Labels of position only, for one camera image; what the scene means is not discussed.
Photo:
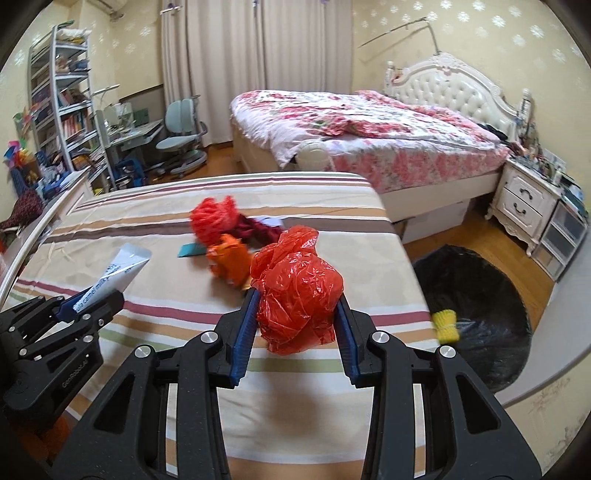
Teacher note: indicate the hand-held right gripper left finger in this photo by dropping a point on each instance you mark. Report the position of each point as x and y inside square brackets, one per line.
[242, 332]

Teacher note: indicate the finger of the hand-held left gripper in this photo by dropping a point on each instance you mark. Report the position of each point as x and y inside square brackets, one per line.
[92, 318]
[62, 311]

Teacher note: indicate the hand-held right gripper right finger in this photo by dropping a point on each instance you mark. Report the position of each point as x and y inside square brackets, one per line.
[347, 339]

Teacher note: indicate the white tube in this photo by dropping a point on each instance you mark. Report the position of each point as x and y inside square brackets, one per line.
[124, 265]

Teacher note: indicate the red plastic bag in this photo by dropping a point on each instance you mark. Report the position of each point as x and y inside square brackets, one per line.
[295, 295]

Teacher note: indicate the orange packet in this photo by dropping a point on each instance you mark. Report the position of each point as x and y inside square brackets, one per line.
[231, 258]

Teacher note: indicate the dark red yarn piece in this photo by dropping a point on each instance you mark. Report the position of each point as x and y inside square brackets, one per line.
[258, 230]

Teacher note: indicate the black trash bin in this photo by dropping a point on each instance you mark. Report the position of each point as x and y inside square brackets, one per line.
[480, 295]

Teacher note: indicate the teal toothpaste tube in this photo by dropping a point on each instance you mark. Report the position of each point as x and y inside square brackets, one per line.
[191, 250]

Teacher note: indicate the dark red patterned cloth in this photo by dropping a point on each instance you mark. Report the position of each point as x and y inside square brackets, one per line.
[23, 207]

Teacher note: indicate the light purple crumpled cloth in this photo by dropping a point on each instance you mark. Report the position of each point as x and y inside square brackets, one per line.
[270, 221]

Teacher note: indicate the white storage box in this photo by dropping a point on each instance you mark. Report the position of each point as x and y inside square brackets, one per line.
[438, 219]

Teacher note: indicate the blue stool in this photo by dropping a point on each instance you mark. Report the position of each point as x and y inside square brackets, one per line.
[129, 170]

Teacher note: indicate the colourful pinwheel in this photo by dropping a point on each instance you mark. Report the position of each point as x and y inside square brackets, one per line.
[18, 157]

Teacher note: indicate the grey desk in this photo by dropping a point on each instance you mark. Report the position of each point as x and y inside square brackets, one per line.
[134, 136]

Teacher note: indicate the pale green desk chair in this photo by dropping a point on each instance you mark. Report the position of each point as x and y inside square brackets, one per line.
[182, 134]

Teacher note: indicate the floral quilt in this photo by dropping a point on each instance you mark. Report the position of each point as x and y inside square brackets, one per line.
[369, 129]

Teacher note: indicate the white wardrobe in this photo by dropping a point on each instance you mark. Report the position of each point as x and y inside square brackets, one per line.
[563, 369]

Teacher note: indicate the grey bookshelf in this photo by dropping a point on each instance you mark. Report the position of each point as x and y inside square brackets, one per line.
[57, 92]

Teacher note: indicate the white nightstand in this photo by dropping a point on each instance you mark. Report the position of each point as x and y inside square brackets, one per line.
[521, 194]

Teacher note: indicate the clear plastic drawer unit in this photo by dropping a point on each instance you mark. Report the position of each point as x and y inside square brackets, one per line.
[565, 235]

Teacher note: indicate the beige curtain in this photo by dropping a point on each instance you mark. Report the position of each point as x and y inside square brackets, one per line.
[221, 69]

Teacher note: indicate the cluster of small bottles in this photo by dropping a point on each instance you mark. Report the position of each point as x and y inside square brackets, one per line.
[535, 147]

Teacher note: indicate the metal canopy rod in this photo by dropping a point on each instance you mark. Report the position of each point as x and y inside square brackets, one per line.
[431, 32]

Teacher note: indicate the white bed rail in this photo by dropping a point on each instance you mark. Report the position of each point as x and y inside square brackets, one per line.
[41, 226]

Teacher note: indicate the white tufted bed frame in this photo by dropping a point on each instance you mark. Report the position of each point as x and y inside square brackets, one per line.
[443, 87]

